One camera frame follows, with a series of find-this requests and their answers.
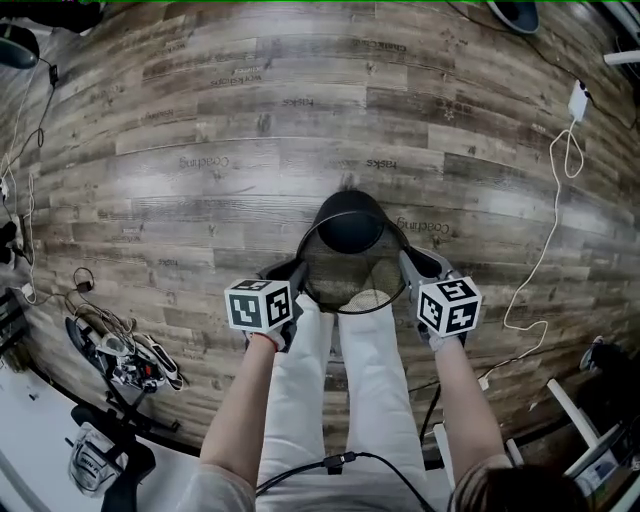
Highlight person's right leg white trousers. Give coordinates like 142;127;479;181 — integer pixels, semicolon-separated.
338;288;427;474

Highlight person's pale shirt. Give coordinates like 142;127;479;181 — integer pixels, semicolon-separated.
177;452;516;512

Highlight white table frame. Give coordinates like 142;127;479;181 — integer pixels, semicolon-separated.
547;378;640;481

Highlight black body-worn cable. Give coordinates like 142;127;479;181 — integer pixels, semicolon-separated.
255;449;436;512

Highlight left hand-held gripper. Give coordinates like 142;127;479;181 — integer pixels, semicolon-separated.
223;258;311;354

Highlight black chair base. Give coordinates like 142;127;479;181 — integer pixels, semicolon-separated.
69;394;181;512

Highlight heap of devices and cables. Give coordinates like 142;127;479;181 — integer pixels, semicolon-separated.
64;314;186;396

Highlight person's left forearm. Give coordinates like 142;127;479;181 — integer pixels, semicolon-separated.
199;330;280;489

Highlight person's left leg white trousers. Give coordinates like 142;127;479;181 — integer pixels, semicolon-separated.
257;293;337;484

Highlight white power adapter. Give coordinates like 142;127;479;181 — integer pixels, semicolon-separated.
567;79;590;122

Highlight black mesh waste basket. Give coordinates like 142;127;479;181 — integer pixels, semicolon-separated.
295;188;409;316

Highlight person's right forearm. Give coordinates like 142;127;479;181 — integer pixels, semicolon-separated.
430;333;507;484

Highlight long white cable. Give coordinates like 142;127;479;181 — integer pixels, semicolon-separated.
477;117;586;391

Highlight white printed bag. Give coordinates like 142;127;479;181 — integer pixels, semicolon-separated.
67;422;126;499

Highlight person's leg white trousers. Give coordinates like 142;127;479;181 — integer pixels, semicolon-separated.
257;293;337;484
338;288;427;474

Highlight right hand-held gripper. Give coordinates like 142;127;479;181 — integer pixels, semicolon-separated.
397;247;484;347

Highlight thin black cable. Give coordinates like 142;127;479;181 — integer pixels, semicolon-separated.
0;57;60;211

